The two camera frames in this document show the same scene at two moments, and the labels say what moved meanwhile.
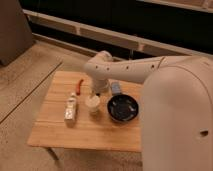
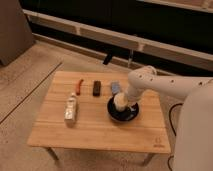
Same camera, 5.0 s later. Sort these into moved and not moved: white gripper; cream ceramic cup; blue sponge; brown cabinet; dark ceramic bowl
Moved: cream ceramic cup; white gripper
Not moved: blue sponge; brown cabinet; dark ceramic bowl
